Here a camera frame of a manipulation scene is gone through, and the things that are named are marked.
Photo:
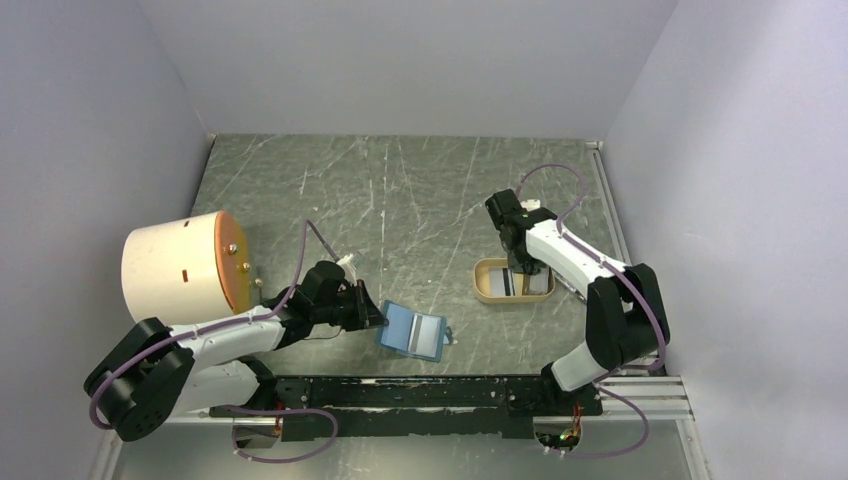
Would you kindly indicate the cream cylindrical container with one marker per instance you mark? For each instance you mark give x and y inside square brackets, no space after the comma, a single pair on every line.
[189,271]

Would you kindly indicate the coloured marker pack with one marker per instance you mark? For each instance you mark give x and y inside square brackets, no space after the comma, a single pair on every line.
[571,288]

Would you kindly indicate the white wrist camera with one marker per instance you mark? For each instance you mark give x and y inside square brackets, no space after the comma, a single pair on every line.
[348,263]
[529,205]

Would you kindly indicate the credit cards stack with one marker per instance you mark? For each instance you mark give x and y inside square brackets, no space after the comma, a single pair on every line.
[537,285]

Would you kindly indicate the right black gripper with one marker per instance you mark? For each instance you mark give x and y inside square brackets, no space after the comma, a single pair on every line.
[529,267]

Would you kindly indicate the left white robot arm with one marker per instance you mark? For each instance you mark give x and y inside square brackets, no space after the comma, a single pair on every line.
[156,370]

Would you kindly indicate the tan card tray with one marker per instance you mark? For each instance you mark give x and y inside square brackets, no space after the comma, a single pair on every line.
[481,284]

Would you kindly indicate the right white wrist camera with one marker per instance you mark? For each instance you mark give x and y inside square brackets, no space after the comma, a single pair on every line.
[529,205]

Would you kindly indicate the blue leather card holder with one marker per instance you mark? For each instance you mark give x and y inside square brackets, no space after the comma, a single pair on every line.
[394,334]

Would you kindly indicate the grey striped loose card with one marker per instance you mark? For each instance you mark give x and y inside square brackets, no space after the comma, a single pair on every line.
[503,282]

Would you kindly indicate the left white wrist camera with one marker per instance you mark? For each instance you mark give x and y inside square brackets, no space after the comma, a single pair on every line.
[348,263]

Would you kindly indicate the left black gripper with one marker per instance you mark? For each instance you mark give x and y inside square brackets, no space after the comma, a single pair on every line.
[366,313]

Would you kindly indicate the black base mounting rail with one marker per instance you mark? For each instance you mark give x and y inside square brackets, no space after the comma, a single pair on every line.
[507,405]

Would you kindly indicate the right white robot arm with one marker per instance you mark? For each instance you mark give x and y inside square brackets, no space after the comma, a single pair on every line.
[625,316]

